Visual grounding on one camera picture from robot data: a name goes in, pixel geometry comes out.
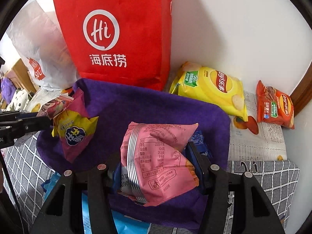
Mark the orange Lays chips bag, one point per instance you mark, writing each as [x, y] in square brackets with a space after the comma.
[274, 106]

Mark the brown wooden door frame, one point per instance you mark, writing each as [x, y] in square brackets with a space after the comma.
[303, 92]

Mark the yellow Lays chips bag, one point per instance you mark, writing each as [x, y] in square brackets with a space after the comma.
[212, 86]

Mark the purple cloth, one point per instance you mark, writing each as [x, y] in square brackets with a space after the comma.
[118, 105]

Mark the cardboard boxes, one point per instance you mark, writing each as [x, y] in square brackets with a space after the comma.
[20, 77]

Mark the yellow magenta chips bag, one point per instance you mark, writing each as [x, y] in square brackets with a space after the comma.
[74, 127]

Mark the red paper Haidilao bag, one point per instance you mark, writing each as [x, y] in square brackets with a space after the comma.
[118, 41]

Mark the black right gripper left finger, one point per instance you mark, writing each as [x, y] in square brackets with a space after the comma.
[62, 210]

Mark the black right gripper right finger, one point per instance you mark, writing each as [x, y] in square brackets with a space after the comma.
[239, 194]

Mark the large pink snack bag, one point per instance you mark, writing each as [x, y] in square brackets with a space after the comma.
[153, 167]

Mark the blue snack packet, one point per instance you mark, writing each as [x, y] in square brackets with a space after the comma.
[198, 139]

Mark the fruit print table cover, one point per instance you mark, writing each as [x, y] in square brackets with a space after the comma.
[256, 142]

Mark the blue tissue pack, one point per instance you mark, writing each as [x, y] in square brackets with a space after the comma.
[119, 222]

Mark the white Miniso plastic bag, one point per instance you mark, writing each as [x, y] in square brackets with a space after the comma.
[37, 37]

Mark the grey checked blanket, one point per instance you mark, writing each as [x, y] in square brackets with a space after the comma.
[28, 172]

